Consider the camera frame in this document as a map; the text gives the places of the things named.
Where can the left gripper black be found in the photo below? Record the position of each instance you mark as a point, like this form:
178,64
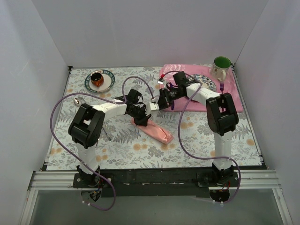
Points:
140,117

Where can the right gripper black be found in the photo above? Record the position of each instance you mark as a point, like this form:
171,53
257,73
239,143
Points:
162,101

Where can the salmon pink cloth napkin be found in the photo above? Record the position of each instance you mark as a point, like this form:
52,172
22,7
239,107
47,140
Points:
155,131

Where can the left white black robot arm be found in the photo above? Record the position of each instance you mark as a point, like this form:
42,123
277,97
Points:
86,127

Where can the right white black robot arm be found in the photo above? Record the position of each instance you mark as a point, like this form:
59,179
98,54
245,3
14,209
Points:
221,116

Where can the green inside floral mug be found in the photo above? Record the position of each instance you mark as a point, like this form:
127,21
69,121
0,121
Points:
220,67

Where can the silver fork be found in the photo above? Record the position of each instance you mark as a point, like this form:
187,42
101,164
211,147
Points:
108,137

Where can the floral tablecloth mat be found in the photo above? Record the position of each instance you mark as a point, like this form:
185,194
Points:
192,145

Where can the blue floral patterned plate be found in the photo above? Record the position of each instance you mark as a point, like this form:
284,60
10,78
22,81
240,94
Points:
205,81

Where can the green rimmed white saucer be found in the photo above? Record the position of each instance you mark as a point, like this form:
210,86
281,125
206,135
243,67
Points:
109,81

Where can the small brown cup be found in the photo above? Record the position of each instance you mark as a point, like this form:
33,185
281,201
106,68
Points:
97,79

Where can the purple plastic fork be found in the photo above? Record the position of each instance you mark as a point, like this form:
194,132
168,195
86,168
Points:
221,87

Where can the large silver spoon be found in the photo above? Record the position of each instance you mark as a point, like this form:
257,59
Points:
78,101

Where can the pink rose placemat cloth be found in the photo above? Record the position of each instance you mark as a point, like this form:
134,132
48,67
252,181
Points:
229,86

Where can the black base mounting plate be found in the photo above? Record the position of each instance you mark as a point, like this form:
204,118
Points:
194,181

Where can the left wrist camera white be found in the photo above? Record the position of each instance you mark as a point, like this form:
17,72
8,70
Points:
150,107

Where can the aluminium frame rail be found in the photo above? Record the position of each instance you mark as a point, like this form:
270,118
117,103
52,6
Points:
250,179

